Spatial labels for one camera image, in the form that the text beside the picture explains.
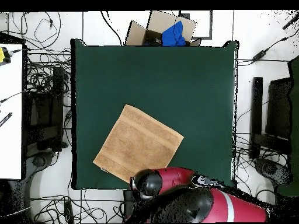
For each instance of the tan terry towel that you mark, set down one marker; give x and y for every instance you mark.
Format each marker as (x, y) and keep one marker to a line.
(135, 140)

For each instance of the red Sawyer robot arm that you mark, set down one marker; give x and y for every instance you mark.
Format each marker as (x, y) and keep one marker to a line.
(210, 205)

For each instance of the dark green table cloth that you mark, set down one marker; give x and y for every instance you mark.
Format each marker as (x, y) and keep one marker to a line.
(105, 70)

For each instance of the blue cloth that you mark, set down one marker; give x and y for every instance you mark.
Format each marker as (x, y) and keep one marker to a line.
(172, 35)

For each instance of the black equipment rack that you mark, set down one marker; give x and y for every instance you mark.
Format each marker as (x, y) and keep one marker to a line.
(57, 93)

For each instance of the cardboard box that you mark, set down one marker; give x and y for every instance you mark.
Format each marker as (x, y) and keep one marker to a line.
(161, 21)

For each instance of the black upright bar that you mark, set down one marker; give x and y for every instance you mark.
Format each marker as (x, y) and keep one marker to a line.
(257, 105)

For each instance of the grey stand base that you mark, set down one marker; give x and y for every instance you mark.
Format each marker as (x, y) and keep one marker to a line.
(271, 169)
(39, 161)

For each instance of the black power adapter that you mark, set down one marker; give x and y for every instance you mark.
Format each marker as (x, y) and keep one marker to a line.
(259, 55)

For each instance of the black panel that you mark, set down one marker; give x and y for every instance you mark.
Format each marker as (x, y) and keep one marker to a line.
(279, 105)

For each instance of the white table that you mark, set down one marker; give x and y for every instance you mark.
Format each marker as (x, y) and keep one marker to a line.
(10, 116)

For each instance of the black strip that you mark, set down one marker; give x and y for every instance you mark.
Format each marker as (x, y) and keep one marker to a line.
(5, 119)

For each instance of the green covered object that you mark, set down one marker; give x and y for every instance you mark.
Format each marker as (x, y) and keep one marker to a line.
(294, 105)

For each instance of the yellow and black tool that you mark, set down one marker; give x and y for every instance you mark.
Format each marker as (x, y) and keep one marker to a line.
(1, 54)

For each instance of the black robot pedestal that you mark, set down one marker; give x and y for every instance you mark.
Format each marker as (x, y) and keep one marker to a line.
(128, 198)

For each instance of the black square frame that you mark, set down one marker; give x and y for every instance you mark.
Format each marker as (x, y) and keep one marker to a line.
(210, 25)

